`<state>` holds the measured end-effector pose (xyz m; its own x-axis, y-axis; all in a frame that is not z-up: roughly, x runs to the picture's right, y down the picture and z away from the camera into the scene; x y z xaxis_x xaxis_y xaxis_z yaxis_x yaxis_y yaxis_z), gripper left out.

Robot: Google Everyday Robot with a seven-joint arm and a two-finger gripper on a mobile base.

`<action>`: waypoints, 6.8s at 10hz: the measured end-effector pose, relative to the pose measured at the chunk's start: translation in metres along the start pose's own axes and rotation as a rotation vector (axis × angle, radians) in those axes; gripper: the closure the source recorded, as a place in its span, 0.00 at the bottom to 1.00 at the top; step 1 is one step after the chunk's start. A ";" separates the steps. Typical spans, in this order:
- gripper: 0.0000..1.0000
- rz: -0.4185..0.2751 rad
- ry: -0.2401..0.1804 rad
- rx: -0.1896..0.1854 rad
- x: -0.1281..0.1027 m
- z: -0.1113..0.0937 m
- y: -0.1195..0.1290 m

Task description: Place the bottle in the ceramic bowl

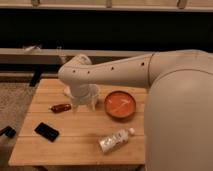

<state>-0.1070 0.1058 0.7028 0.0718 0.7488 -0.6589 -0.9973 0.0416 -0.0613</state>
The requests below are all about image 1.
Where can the long grey bench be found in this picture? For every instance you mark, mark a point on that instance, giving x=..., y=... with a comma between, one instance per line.
x=53, y=56

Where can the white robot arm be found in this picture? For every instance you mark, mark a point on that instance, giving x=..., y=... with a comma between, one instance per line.
x=178, y=115

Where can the black smartphone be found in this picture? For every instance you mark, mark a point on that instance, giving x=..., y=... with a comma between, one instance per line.
x=47, y=132

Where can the orange ceramic bowl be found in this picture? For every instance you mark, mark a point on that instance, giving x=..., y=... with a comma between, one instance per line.
x=120, y=104

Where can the black object on floor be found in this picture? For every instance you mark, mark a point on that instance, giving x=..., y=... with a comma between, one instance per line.
x=8, y=131

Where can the clear plastic bottle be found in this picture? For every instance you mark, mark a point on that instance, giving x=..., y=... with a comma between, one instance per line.
x=117, y=139

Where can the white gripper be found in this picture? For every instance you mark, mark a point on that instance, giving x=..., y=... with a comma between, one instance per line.
x=84, y=95

